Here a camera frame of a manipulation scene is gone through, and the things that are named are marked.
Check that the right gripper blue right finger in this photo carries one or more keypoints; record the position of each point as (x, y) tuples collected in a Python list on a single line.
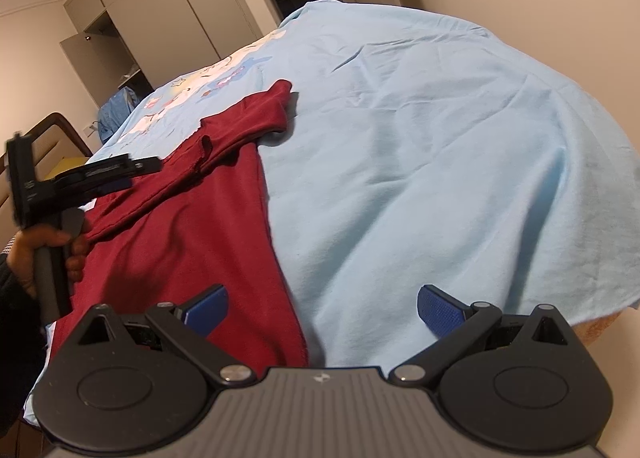
[(459, 329)]

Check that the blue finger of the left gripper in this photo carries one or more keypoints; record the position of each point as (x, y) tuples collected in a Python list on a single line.
[(106, 186), (142, 166)]

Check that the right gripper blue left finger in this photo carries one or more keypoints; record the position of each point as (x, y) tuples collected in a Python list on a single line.
[(185, 328)]

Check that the dark red long-sleeve shirt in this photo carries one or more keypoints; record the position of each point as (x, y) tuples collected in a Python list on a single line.
[(200, 221)]

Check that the person's left hand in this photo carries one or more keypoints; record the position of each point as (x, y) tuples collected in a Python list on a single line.
[(22, 254)]

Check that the olive green pillow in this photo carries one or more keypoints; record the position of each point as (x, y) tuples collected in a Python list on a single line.
[(66, 164)]

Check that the brown beige bed headboard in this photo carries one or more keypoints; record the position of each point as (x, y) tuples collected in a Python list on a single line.
[(53, 139)]

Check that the blue garment on chair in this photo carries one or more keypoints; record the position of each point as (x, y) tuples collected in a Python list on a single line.
[(115, 111)]

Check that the grey built-in wardrobe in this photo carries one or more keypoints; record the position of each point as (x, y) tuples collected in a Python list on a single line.
[(163, 38)]

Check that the light blue cartoon bedsheet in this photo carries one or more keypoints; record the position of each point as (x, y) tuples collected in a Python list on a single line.
[(419, 149)]

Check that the wall power socket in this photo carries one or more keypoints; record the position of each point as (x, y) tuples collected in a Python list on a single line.
[(90, 129)]

